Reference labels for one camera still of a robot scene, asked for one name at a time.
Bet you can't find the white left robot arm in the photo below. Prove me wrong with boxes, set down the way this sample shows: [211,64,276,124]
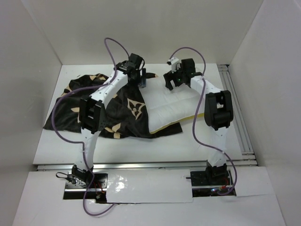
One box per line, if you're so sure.
[71,53,145,188]

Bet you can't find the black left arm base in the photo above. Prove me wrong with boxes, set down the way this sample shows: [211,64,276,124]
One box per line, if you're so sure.
[55,165,108,193]

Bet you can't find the white cover panel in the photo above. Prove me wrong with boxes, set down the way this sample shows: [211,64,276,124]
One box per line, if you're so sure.
[106,169,193,204]

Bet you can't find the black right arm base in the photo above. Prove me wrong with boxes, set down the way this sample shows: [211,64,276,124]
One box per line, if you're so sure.
[186,166,234,198]

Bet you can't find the black floral plush pillowcase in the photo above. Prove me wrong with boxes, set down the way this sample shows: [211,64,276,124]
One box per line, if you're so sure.
[43,73,182,139]

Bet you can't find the aluminium side rail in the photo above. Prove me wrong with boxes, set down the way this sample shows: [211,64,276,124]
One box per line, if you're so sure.
[217,65,258,165]

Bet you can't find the white pillow yellow edge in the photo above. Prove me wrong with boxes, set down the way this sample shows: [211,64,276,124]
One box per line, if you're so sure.
[141,77,200,134]

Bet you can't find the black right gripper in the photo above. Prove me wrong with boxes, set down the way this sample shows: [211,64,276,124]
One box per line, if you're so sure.
[163,64,186,91]

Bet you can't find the aluminium front rail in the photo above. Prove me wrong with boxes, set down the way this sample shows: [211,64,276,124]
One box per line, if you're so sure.
[36,160,257,171]

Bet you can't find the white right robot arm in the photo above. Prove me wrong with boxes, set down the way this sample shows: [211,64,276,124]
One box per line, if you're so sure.
[164,57,234,185]

